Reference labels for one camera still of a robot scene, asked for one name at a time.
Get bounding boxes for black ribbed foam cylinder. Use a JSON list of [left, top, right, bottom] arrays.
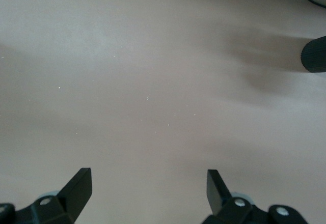
[[301, 35, 326, 74]]

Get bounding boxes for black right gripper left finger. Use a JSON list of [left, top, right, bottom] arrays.
[[0, 167, 92, 224]]

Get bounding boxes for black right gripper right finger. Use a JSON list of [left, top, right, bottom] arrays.
[[202, 169, 310, 224]]

